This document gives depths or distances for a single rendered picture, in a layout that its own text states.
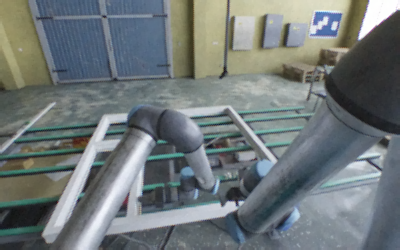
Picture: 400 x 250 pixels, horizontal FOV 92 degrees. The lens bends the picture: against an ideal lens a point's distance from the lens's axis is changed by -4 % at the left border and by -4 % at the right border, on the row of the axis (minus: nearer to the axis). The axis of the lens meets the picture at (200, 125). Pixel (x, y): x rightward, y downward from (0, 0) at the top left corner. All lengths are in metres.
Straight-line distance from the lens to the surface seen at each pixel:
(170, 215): 1.22
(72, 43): 7.76
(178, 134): 0.67
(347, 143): 0.31
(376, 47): 0.28
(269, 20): 8.09
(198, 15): 7.06
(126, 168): 0.66
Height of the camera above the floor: 1.89
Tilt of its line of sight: 28 degrees down
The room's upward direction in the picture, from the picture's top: straight up
